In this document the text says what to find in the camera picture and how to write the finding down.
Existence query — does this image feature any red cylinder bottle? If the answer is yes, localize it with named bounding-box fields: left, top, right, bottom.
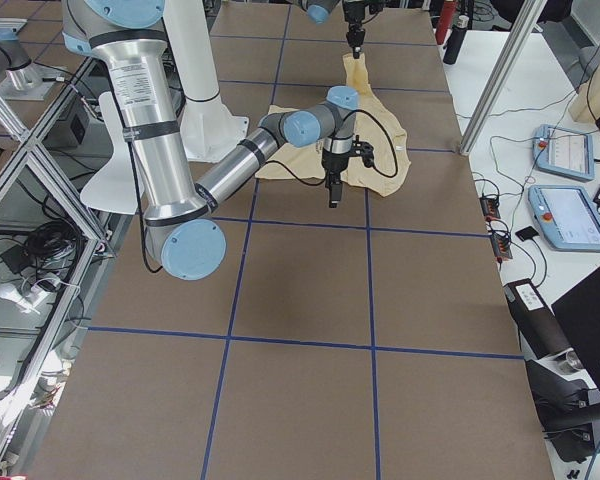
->
left=435, top=0, right=457, bottom=45

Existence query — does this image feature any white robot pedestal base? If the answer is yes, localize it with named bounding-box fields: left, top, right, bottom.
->
left=63, top=1, right=249, bottom=221

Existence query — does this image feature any far blue teach pendant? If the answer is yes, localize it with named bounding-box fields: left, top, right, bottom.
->
left=533, top=124, right=595, bottom=182

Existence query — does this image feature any black monitor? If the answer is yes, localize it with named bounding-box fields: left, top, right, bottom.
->
left=552, top=267, right=600, bottom=390

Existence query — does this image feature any near blue teach pendant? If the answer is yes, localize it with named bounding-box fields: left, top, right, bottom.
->
left=528, top=185, right=600, bottom=252

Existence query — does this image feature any blue teach pendant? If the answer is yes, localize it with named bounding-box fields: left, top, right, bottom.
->
left=528, top=185, right=600, bottom=252
left=533, top=124, right=595, bottom=182

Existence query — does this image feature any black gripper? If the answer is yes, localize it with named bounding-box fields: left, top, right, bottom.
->
left=321, top=149, right=349, bottom=208
left=342, top=0, right=366, bottom=59

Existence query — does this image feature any aluminium frame post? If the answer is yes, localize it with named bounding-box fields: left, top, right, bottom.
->
left=458, top=0, right=547, bottom=156

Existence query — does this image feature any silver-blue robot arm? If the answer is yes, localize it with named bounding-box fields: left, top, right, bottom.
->
left=62, top=1, right=359, bottom=281
left=291, top=0, right=373, bottom=59

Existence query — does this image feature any black water bottle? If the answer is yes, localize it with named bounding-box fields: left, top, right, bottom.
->
left=443, top=15, right=470, bottom=65

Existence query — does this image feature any cream long-sleeve printed shirt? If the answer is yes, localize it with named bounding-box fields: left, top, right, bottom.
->
left=256, top=53, right=410, bottom=197

